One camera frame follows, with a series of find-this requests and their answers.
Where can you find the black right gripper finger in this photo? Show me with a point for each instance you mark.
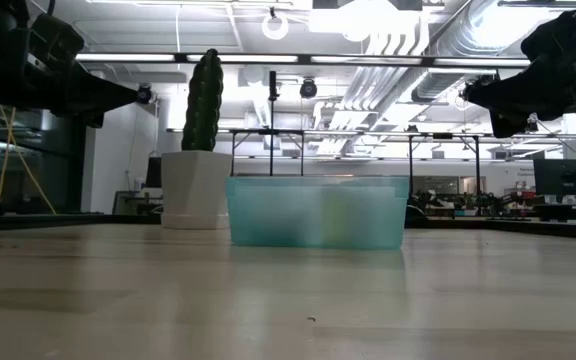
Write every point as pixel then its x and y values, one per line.
pixel 488 95

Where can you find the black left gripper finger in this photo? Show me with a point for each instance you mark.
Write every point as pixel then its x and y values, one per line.
pixel 113 95

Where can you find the translucent teal plastic basket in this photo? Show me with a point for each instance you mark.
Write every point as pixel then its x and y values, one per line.
pixel 288 215

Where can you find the small dark screen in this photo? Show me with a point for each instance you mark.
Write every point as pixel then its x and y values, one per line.
pixel 154 172

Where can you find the black computer monitor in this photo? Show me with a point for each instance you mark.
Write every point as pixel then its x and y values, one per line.
pixel 563 177

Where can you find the tall green cactus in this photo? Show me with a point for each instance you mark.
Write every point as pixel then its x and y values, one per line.
pixel 203 100

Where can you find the black robot arms on bench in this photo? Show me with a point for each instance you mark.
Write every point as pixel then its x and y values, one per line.
pixel 483 200

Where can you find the black vertical pole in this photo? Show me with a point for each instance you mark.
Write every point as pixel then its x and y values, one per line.
pixel 271 125

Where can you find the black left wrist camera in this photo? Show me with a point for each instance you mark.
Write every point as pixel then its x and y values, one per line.
pixel 55 40

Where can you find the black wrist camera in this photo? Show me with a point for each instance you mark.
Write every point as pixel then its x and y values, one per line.
pixel 55 40
pixel 548 42

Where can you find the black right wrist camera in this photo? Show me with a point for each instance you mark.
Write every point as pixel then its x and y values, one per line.
pixel 548 42

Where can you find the silver ceiling air duct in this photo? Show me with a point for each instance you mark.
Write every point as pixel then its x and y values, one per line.
pixel 468 35

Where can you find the black metal table frame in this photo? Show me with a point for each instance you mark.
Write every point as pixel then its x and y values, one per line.
pixel 477 175
pixel 248 131

